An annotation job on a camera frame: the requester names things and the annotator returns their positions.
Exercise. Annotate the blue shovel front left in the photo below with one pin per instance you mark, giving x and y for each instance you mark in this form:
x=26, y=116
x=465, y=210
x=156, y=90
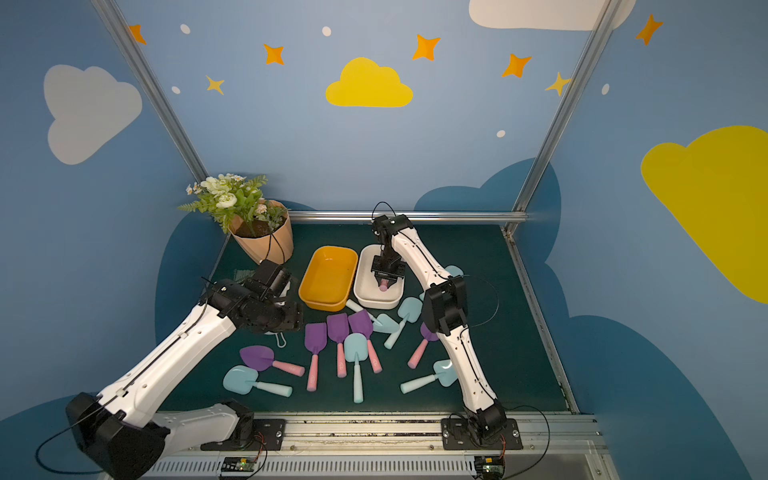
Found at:
x=242, y=380

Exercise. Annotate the white plastic storage box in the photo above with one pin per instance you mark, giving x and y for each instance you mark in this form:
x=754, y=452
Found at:
x=366, y=287

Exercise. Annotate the blue shovel far right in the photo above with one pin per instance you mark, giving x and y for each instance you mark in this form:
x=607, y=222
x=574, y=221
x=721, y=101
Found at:
x=454, y=271

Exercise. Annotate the purple pointed shovel pink handle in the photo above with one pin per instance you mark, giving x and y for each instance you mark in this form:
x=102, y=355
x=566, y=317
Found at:
x=261, y=358

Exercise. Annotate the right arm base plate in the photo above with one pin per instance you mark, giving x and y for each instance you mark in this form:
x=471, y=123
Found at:
x=456, y=435

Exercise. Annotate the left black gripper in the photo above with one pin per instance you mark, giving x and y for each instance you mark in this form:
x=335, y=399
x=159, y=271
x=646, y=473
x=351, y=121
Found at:
x=287, y=318

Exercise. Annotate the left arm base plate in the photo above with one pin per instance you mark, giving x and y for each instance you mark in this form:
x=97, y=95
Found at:
x=270, y=433

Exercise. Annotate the yellow plastic storage box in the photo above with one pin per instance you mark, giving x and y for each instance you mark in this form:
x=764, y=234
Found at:
x=328, y=279

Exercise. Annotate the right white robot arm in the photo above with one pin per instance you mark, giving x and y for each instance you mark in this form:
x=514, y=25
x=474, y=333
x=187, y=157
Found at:
x=445, y=312

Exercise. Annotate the blue shovel under purple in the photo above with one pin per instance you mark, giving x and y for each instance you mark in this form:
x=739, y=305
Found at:
x=382, y=323

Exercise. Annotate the circuit board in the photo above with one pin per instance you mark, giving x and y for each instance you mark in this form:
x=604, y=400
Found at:
x=489, y=468
x=240, y=466

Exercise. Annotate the right circuit board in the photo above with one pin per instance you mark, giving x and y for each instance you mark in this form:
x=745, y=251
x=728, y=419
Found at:
x=489, y=468

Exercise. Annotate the blue pointed shovel front right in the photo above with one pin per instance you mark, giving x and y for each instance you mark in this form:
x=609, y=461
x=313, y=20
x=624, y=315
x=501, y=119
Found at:
x=443, y=372

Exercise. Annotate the blue toy brush scoop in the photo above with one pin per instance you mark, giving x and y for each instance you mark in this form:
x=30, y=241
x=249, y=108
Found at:
x=280, y=339

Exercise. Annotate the blue round shovel centre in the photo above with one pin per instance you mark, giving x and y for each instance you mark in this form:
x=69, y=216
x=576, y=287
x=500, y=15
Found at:
x=355, y=347

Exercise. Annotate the left circuit board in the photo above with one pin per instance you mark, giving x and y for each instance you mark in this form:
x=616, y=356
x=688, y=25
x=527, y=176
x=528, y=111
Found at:
x=240, y=466

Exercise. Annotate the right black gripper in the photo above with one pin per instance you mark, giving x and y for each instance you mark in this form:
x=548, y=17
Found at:
x=387, y=271

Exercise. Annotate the potted artificial flower plant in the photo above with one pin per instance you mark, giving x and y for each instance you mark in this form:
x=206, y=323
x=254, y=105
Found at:
x=261, y=227

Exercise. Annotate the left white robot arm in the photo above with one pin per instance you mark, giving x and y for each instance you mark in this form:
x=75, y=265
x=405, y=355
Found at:
x=121, y=428

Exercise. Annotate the green toy rake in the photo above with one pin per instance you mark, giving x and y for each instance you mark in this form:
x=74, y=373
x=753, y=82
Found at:
x=243, y=274

